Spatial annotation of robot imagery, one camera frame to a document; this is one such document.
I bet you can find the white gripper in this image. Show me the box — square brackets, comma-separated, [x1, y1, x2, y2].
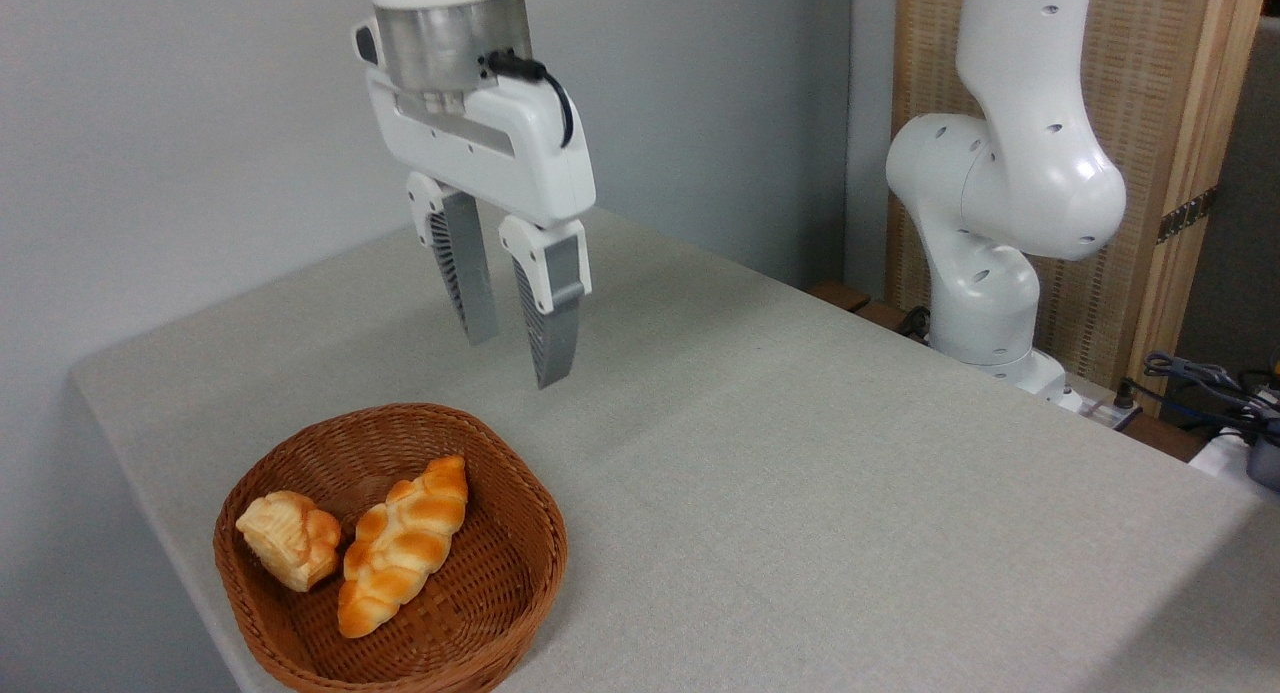
[364, 67, 598, 391]

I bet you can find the muffin shaped bread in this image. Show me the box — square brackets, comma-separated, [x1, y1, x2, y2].
[235, 490, 344, 593]

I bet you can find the braided bread loaf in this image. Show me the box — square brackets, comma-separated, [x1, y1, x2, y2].
[337, 456, 469, 640]

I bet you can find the brown wicker basket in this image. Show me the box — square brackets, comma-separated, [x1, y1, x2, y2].
[213, 403, 569, 693]

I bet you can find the metal screen hinge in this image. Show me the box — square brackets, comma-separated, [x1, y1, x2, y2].
[1157, 186, 1219, 244]

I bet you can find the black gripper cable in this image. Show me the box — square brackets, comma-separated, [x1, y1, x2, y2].
[483, 50, 576, 150]

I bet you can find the black cable bundle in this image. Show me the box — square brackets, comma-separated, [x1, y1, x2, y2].
[1143, 351, 1280, 436]

